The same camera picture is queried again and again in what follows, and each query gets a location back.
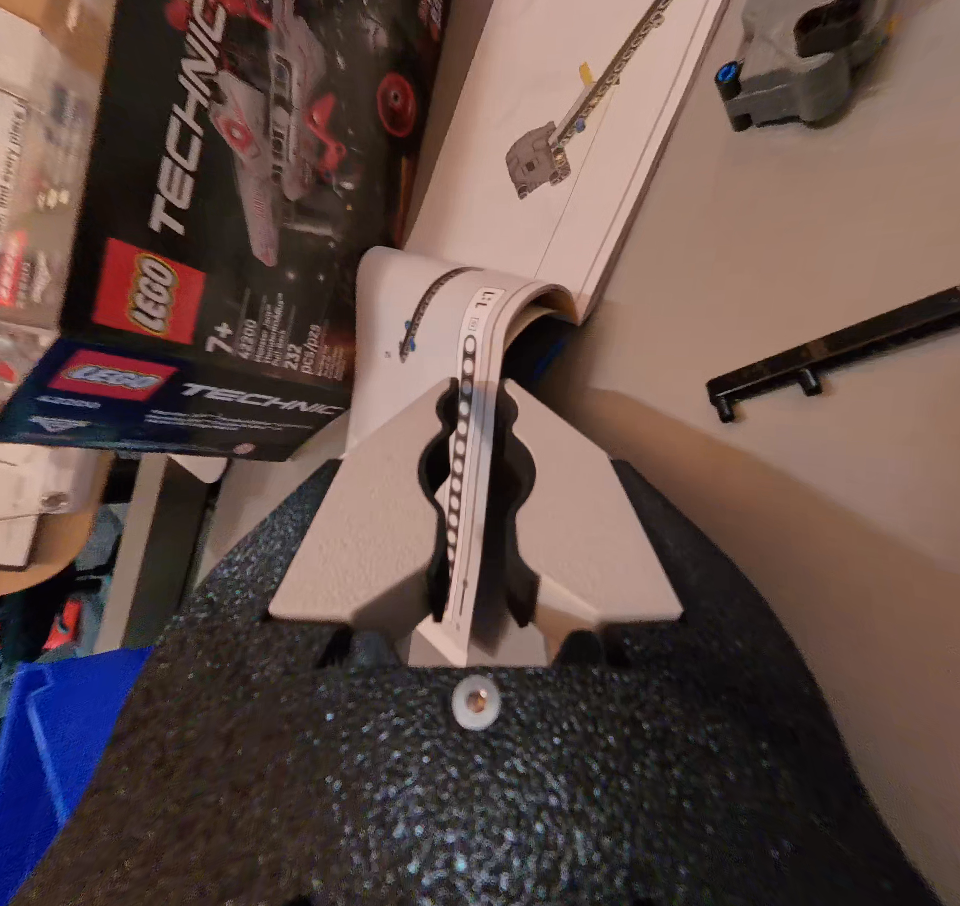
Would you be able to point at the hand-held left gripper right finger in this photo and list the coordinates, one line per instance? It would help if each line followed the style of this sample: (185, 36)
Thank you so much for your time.
(600, 546)

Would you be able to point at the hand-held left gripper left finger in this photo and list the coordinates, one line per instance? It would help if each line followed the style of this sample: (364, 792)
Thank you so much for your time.
(352, 546)

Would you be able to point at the long black toy beam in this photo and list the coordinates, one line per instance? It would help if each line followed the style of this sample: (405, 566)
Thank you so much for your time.
(825, 351)

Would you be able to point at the white instruction booklet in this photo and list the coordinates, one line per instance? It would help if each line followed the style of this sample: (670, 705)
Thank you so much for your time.
(600, 21)

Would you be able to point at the blue plastic bin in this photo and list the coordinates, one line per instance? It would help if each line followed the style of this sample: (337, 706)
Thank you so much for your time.
(45, 756)

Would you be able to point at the black toy set box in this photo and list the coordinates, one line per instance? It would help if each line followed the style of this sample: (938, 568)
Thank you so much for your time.
(225, 171)

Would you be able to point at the grey toy brick assembly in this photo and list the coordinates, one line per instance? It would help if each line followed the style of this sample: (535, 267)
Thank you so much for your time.
(787, 73)

